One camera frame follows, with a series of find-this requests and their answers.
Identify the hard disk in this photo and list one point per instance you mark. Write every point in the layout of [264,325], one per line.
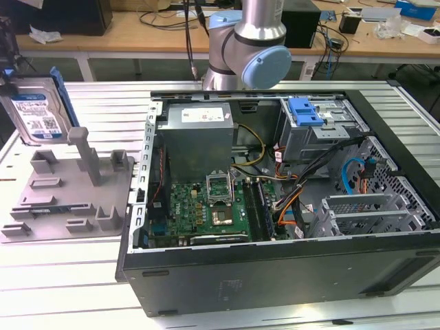
[34,110]

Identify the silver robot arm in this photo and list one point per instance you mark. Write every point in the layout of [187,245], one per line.
[261,20]

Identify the grey disk bay cage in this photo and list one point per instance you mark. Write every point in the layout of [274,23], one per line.
[361,220]

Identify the crumpled white plastic bag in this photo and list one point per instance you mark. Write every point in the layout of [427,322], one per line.
[44,34]

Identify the large black box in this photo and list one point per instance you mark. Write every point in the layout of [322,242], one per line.
[62,17]

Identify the wooden desk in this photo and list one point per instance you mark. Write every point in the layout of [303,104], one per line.
[137,38]

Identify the dark RAM stick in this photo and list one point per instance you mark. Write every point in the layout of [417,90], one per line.
[51,208]

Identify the grey parts rack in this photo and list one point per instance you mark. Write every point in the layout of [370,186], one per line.
[68,206]

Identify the black case fan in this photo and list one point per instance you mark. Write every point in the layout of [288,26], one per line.
[159,178]

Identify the grey power supply unit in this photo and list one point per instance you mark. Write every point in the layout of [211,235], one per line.
[196,144]

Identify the green motherboard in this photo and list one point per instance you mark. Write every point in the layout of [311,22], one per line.
[185,213]

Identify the CPU socket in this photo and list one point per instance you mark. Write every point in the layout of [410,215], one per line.
[223,217]

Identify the black graphics card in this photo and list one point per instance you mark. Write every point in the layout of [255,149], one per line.
[220,239]

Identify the black RAM slot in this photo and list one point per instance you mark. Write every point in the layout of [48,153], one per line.
[268,209]
[250,209]
[262,209]
[255,209]

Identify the black tower box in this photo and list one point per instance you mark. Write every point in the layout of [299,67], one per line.
[302,31]

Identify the blue plastic drive latch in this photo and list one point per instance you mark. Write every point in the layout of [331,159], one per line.
[304,113]

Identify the grey optical drive cage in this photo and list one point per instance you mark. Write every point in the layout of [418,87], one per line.
[309,144]

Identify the small black box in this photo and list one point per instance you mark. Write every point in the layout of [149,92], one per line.
[349,24]

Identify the black PC case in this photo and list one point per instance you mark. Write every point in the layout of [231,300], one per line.
[275,282]

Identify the blue cardboard box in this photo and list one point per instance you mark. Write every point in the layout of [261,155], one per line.
[416,8]

